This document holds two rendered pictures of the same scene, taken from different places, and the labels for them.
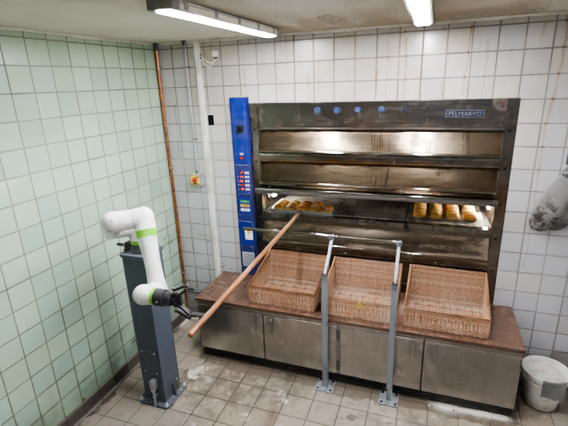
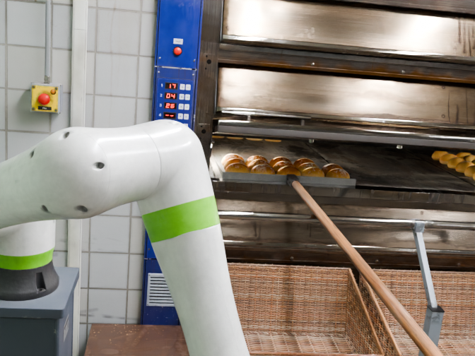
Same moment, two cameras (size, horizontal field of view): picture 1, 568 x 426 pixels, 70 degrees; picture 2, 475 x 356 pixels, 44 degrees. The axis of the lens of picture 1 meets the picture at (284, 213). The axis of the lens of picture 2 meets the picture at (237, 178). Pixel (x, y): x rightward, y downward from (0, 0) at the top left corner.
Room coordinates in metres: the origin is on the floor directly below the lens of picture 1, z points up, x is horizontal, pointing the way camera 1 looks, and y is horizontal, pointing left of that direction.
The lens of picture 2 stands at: (1.39, 1.14, 1.75)
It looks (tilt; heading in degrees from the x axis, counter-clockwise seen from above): 14 degrees down; 332
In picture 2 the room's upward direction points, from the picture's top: 5 degrees clockwise
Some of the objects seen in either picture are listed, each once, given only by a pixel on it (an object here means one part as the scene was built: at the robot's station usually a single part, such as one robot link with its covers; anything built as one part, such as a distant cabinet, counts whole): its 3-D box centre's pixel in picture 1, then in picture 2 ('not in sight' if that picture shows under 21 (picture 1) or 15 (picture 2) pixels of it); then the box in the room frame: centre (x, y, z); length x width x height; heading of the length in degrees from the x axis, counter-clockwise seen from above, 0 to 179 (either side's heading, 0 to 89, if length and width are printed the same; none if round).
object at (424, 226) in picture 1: (367, 221); (424, 195); (3.10, -0.67, 1.16); 1.80 x 0.06 x 0.04; 70
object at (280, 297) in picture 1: (290, 278); (292, 323); (3.03, -0.03, 0.72); 0.56 x 0.49 x 0.28; 69
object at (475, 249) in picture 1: (366, 238); (421, 229); (3.08, -0.66, 1.02); 1.79 x 0.11 x 0.19; 70
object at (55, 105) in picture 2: (197, 178); (47, 97); (3.56, 0.76, 1.46); 0.10 x 0.07 x 0.10; 70
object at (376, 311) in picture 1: (363, 287); (443, 327); (2.82, -0.59, 0.72); 0.56 x 0.49 x 0.28; 70
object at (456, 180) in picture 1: (368, 176); (442, 104); (3.08, -0.66, 1.54); 1.79 x 0.11 x 0.19; 70
